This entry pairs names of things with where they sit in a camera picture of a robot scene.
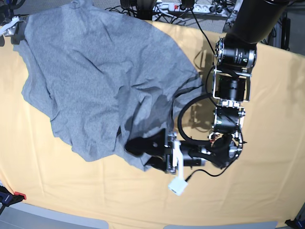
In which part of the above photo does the yellow tablecloth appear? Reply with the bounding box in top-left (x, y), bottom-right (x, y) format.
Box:
top-left (0, 20), bottom-right (305, 229)

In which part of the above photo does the black clamp right corner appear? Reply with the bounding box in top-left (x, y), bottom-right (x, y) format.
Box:
top-left (285, 219), bottom-right (305, 229)

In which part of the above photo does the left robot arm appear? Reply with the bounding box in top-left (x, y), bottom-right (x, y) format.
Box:
top-left (125, 0), bottom-right (289, 174)

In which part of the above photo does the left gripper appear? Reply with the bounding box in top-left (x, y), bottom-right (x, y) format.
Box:
top-left (125, 129), bottom-right (212, 174)

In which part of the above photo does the white power strip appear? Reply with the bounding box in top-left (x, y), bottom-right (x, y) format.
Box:
top-left (153, 1), bottom-right (229, 17)

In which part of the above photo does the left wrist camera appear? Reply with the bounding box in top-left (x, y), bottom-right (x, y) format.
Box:
top-left (168, 177), bottom-right (188, 196)

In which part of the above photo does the grey t-shirt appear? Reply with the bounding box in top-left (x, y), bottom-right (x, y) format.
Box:
top-left (14, 0), bottom-right (203, 171)

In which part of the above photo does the red and black clamp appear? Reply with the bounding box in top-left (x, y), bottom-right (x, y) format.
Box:
top-left (0, 186), bottom-right (27, 214)

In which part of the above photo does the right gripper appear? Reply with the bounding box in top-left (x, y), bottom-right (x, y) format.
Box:
top-left (0, 14), bottom-right (29, 47)

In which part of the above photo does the black caster wheel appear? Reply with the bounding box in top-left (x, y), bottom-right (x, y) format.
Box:
top-left (120, 0), bottom-right (157, 21)

